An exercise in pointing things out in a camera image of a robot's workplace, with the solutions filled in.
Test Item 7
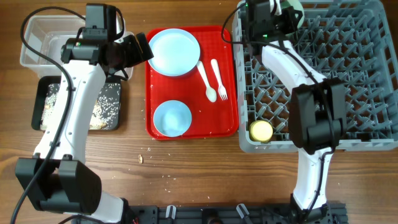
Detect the white plastic fork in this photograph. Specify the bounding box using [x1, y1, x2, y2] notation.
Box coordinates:
[211, 58, 228, 101]

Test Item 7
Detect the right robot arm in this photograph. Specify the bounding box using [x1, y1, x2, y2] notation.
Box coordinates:
[244, 1, 346, 220]

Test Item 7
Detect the white plastic spoon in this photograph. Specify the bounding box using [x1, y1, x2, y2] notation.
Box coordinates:
[197, 60, 217, 103]

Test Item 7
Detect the red serving tray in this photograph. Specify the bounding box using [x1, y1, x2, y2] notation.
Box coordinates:
[146, 26, 239, 141]

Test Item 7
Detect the food scraps and rice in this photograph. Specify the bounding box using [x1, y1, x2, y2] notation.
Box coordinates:
[39, 83, 121, 131]

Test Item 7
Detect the yellow plastic cup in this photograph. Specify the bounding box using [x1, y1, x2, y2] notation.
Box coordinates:
[249, 120, 274, 142]

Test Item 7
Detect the grey dishwasher rack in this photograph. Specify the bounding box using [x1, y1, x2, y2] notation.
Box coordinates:
[232, 1, 397, 153]

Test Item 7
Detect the light blue bowl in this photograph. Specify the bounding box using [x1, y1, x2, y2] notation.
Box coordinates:
[152, 100, 192, 138]

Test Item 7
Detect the clear plastic waste bin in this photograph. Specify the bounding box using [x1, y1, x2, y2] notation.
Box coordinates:
[20, 15, 85, 78]

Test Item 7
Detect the green bowl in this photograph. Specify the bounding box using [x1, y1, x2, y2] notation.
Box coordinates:
[280, 0, 305, 29]

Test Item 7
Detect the black rectangular tray bin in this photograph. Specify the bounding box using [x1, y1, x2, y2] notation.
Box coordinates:
[31, 76, 121, 131]

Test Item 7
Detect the light blue plate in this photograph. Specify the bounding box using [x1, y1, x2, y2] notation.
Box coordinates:
[149, 29, 201, 77]

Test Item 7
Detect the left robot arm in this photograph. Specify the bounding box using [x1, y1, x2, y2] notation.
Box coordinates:
[15, 3, 153, 223]

